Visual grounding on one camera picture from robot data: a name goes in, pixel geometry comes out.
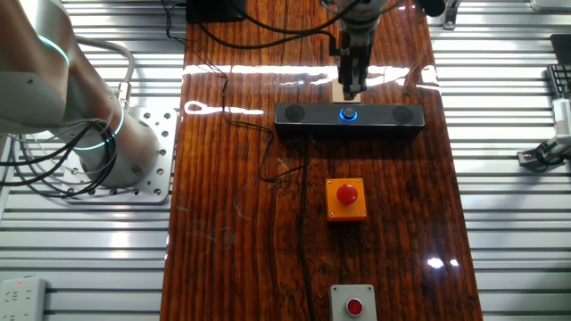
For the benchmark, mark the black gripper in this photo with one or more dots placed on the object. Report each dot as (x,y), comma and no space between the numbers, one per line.
(352,44)

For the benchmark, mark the grey flat device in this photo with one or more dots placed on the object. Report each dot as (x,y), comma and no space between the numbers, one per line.
(551,4)

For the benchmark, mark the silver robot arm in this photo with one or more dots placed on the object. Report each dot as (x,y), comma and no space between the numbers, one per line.
(44,89)

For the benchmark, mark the black keyboard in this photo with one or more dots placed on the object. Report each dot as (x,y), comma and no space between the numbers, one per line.
(560,80)

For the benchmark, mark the light wooden block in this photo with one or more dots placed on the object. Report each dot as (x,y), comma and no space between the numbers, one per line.
(336,94)

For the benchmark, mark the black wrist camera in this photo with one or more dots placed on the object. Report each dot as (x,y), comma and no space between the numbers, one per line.
(432,6)

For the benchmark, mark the orange box with red button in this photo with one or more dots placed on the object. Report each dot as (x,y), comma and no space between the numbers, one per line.
(345,203)

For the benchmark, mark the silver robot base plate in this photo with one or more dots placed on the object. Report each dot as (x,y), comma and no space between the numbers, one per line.
(156,134)

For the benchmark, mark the small metal bracket stand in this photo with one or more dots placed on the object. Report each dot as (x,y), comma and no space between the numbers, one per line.
(450,15)

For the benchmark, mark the black flat mat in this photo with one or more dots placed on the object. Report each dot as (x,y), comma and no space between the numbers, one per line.
(312,122)

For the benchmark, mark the black smartphone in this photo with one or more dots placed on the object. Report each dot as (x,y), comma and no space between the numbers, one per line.
(216,11)

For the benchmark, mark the grey box with red button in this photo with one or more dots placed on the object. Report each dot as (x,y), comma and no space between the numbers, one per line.
(353,303)

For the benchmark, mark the white power strip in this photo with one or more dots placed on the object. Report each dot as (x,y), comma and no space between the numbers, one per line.
(22,298)

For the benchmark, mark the silver ribbed camera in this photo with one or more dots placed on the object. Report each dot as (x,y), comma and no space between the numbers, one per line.
(563,117)

